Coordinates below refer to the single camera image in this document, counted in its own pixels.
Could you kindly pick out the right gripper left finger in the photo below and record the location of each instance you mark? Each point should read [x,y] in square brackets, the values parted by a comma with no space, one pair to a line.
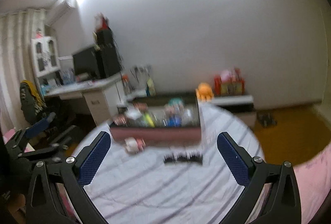
[44,205]

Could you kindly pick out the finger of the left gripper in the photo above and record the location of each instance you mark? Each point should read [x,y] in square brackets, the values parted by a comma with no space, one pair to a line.
[40,126]
[55,152]

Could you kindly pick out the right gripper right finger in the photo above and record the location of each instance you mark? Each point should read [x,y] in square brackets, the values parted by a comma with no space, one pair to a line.
[282,203]

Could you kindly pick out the black rhinestone hair clip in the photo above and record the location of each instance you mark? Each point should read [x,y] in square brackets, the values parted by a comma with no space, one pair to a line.
[193,157]

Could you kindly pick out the pink white block toy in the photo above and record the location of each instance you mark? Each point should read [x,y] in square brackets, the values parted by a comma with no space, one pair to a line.
[134,146]

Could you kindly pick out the pink pillow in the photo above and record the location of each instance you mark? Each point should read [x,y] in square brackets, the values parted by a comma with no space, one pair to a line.
[313,180]

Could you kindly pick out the white glass door cabinet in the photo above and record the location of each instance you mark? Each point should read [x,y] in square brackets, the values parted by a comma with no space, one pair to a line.
[44,52]

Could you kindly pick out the white desk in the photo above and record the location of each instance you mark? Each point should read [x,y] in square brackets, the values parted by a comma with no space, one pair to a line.
[102,96]

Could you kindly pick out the black computer monitor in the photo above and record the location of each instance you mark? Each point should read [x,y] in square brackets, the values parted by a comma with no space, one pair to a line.
[85,61]

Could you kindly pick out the striped white bed quilt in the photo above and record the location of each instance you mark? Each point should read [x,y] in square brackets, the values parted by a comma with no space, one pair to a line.
[140,188]

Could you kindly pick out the white black nightstand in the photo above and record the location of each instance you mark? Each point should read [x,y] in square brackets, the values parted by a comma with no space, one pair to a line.
[241,106]

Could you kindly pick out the black speaker tower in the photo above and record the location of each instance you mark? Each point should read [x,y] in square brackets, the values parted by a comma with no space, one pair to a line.
[107,60]

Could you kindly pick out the beige curtain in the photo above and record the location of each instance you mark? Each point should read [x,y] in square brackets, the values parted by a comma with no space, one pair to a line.
[17,31]

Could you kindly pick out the small upper black speaker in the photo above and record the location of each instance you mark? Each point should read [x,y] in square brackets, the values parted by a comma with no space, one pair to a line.
[104,37]

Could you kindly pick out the red toy crate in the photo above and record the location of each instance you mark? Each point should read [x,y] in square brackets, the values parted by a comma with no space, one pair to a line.
[229,83]

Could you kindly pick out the orange plush toy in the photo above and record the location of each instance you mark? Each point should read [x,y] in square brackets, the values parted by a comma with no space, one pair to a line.
[204,92]

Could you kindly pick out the pink black storage box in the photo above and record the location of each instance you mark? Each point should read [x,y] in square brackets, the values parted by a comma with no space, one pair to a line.
[172,118]

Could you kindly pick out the white air conditioner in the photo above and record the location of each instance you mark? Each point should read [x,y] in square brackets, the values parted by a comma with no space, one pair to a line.
[58,10]

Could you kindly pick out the white wall socket strip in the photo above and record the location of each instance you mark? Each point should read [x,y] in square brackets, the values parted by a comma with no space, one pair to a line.
[146,69]

